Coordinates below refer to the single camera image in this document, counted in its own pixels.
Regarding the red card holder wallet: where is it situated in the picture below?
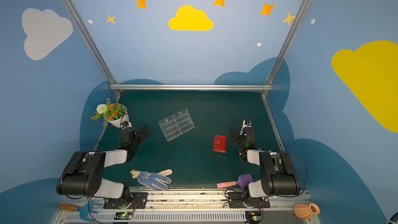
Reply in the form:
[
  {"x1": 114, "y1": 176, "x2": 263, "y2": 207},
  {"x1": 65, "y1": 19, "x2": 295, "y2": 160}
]
[{"x1": 213, "y1": 135, "x2": 227, "y2": 153}]

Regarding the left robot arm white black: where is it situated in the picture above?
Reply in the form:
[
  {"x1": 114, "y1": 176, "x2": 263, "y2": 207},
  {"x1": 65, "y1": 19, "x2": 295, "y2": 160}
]
[{"x1": 56, "y1": 121, "x2": 150, "y2": 203}]

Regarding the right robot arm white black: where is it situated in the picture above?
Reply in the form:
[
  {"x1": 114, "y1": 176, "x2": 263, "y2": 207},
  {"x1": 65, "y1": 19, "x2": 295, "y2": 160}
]
[{"x1": 230, "y1": 119, "x2": 302, "y2": 198}]

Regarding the clear acrylic card organizer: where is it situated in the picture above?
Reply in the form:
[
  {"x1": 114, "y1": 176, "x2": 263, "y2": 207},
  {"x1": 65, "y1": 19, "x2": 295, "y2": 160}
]
[{"x1": 158, "y1": 108, "x2": 195, "y2": 142}]

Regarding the white pot with flowers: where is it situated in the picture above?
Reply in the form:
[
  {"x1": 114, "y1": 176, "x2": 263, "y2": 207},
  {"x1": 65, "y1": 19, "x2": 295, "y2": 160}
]
[{"x1": 90, "y1": 99, "x2": 131, "y2": 128}]

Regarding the purple pink toy shovel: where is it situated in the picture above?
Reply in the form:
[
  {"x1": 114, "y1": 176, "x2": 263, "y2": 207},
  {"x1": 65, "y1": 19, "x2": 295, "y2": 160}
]
[{"x1": 216, "y1": 174, "x2": 253, "y2": 189}]

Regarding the blue dotted work glove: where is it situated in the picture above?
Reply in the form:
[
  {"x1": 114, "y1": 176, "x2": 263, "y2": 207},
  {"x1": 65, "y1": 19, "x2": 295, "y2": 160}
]
[{"x1": 130, "y1": 169, "x2": 173, "y2": 191}]

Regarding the horizontal aluminium back bar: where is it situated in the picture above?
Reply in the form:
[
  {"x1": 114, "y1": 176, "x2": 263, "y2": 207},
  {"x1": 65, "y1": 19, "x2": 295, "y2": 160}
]
[{"x1": 110, "y1": 84, "x2": 273, "y2": 91}]

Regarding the left green circuit board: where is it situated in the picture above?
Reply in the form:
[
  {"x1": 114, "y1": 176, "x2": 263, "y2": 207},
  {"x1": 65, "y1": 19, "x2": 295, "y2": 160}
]
[{"x1": 114, "y1": 212, "x2": 133, "y2": 220}]

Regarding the green circuit board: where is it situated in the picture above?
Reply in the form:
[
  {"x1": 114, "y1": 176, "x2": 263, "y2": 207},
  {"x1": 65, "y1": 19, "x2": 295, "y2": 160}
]
[
  {"x1": 114, "y1": 212, "x2": 133, "y2": 220},
  {"x1": 245, "y1": 212, "x2": 263, "y2": 224}
]

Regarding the right green circuit board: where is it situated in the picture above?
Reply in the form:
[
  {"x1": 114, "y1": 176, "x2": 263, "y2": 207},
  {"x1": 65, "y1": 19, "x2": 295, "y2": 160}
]
[{"x1": 245, "y1": 212, "x2": 263, "y2": 224}]

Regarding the terracotta clay vase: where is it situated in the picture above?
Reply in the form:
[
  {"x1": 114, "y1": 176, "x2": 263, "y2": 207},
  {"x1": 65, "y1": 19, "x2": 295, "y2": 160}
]
[{"x1": 294, "y1": 203, "x2": 320, "y2": 219}]

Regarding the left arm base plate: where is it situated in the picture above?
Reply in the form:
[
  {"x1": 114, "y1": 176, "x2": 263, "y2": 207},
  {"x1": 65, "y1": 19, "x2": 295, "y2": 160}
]
[{"x1": 103, "y1": 192, "x2": 148, "y2": 210}]

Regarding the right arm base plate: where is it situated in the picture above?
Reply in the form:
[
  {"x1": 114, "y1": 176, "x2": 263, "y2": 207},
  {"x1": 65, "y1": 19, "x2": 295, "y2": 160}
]
[{"x1": 226, "y1": 191, "x2": 270, "y2": 209}]

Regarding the aluminium rail frame front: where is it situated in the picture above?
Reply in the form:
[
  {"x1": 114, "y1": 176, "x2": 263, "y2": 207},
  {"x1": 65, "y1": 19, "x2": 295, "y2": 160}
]
[{"x1": 51, "y1": 187, "x2": 320, "y2": 224}]

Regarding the blue fork wooden handle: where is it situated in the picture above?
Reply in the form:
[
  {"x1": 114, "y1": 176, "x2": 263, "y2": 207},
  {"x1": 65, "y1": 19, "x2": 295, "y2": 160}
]
[{"x1": 57, "y1": 202, "x2": 103, "y2": 222}]

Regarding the right diagonal aluminium post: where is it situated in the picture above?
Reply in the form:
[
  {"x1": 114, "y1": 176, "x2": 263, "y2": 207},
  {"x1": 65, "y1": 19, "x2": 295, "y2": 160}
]
[{"x1": 261, "y1": 0, "x2": 313, "y2": 100}]

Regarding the diagonal aluminium post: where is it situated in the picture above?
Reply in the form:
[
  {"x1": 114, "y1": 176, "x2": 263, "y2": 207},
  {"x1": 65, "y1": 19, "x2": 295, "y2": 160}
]
[
  {"x1": 61, "y1": 0, "x2": 117, "y2": 85},
  {"x1": 261, "y1": 0, "x2": 313, "y2": 100}
]

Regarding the left diagonal aluminium post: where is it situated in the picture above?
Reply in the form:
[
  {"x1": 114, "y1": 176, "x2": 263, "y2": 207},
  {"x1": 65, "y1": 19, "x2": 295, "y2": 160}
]
[{"x1": 61, "y1": 0, "x2": 117, "y2": 85}]

